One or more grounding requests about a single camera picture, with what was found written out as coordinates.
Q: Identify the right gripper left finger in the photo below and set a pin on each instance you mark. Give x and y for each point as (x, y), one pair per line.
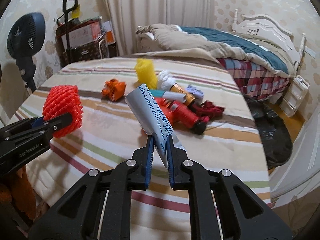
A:
(98, 205)

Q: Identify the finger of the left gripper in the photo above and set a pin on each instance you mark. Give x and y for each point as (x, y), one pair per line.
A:
(53, 124)

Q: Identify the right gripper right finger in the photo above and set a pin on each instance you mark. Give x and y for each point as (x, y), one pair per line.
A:
(221, 205)

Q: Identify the red foam fruit net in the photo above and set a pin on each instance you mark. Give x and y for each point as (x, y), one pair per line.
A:
(64, 99)

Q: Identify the orange wrapper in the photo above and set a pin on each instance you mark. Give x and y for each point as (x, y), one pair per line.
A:
(113, 90)

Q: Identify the camel milk powder packet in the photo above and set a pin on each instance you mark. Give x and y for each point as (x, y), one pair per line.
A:
(152, 119)

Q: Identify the dark red cloth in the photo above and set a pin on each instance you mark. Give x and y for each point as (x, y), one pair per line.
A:
(207, 109)

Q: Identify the red bottle black cap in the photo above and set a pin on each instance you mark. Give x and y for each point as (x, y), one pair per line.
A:
(183, 114)

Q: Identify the yellow label black bottle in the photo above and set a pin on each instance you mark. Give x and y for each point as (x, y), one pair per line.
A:
(189, 99)

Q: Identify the lilac paper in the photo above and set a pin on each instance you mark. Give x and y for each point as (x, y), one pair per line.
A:
(195, 92)

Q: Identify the teal and white box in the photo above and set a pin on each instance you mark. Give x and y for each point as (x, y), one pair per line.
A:
(171, 96)

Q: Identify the red orange plastic bag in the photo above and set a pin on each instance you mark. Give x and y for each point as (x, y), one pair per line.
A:
(168, 108)

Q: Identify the black trash bag bin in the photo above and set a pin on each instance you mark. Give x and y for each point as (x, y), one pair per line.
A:
(273, 133)

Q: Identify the white door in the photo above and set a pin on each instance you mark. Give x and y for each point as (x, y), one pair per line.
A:
(300, 175)

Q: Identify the dark blue fan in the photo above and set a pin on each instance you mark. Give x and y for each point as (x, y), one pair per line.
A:
(25, 39)

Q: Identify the striped beige bed sheet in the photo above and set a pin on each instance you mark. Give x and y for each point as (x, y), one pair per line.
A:
(110, 133)

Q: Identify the yellow foam fruit net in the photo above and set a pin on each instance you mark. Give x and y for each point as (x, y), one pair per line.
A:
(146, 73)

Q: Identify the crumpled white plastic bag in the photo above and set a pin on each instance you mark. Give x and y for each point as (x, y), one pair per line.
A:
(165, 80)

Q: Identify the black hand trolley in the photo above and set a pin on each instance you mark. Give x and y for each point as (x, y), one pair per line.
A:
(65, 14)

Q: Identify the plaid bed skirt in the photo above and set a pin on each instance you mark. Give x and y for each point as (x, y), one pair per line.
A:
(254, 80)

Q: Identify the white plastic drawer unit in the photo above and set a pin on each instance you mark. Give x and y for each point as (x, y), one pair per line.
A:
(294, 95)

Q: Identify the cream curtain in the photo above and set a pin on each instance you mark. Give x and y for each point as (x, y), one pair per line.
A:
(126, 15)

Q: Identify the beige and teal duvet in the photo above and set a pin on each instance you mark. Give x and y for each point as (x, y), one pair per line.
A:
(222, 45)

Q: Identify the white wooden headboard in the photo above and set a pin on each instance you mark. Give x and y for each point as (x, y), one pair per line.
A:
(267, 27)

